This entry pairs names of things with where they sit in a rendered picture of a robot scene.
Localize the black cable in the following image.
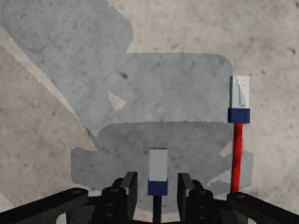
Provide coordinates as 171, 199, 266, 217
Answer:
152, 196, 162, 223

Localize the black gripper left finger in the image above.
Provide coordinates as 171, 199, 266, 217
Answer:
0, 171, 137, 224

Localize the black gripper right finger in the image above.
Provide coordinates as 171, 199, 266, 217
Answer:
177, 173, 299, 224

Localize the red cable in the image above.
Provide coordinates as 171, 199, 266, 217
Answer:
230, 123, 242, 193

